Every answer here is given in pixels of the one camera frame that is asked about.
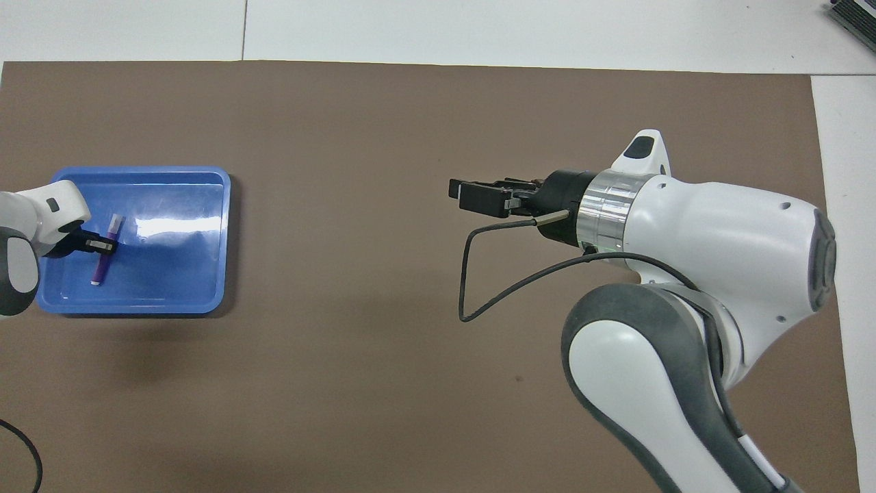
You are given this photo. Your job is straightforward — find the brown table mat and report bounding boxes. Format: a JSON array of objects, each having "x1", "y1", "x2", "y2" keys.
[{"x1": 0, "y1": 60, "x2": 860, "y2": 493}]

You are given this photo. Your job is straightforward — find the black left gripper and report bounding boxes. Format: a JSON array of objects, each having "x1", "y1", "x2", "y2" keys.
[{"x1": 44, "y1": 231, "x2": 117, "y2": 257}]

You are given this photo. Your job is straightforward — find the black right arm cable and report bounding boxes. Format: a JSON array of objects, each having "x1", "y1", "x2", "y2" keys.
[{"x1": 458, "y1": 209, "x2": 747, "y2": 439}]

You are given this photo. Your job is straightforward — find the blue plastic tray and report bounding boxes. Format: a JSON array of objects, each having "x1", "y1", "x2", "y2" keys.
[{"x1": 36, "y1": 166, "x2": 231, "y2": 314}]

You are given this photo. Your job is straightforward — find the grey ribbed device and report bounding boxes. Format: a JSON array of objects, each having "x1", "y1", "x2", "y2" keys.
[{"x1": 827, "y1": 0, "x2": 876, "y2": 43}]

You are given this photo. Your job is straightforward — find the purple marker pen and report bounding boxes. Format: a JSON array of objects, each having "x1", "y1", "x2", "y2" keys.
[{"x1": 91, "y1": 214, "x2": 125, "y2": 287}]

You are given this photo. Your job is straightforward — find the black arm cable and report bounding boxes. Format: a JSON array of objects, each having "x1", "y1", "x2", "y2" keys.
[
  {"x1": 458, "y1": 209, "x2": 747, "y2": 439},
  {"x1": 0, "y1": 419, "x2": 43, "y2": 493}
]

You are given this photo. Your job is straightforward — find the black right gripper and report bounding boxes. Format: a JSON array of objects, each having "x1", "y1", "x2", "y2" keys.
[{"x1": 449, "y1": 170, "x2": 595, "y2": 249}]

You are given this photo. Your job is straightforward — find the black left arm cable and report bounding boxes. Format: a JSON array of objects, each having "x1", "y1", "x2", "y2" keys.
[{"x1": 0, "y1": 419, "x2": 43, "y2": 493}]

